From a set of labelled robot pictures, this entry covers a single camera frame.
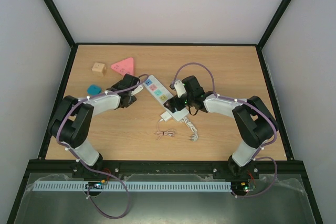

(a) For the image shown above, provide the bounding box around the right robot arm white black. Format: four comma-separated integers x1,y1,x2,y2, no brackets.
163,76,278,178

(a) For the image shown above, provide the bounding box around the pink USB cable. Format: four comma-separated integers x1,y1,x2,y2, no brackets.
155,119,176,141

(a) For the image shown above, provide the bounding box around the white power strip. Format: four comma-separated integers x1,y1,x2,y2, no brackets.
143,75,188,122

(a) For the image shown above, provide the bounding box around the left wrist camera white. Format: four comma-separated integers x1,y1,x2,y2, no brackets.
131,85,143,96

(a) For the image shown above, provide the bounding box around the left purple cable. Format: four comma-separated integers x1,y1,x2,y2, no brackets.
57,73,149,219

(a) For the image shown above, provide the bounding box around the beige cube socket adapter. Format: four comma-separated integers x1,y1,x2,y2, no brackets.
91,62,107,77

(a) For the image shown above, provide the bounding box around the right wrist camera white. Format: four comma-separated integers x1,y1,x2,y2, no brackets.
170,80,187,98

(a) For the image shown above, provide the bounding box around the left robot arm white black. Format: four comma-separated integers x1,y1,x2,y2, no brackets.
48,74,143,174

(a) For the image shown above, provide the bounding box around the white USB charger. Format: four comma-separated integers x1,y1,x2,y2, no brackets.
160,111,172,122

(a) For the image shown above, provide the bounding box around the light blue slotted cable duct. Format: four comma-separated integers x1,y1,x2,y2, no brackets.
33,181,232,193

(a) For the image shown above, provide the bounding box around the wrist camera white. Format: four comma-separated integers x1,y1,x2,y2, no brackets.
131,85,143,96
170,80,187,98

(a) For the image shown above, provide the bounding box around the pink triangular socket adapter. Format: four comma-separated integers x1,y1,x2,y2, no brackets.
111,57,135,76

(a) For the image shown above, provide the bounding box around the black frame rail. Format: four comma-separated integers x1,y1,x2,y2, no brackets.
26,159,307,180

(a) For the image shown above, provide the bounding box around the white power strip cord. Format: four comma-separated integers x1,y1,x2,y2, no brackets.
182,116,200,143

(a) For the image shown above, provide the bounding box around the blue socket adapter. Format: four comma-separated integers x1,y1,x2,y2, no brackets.
87,84,101,95

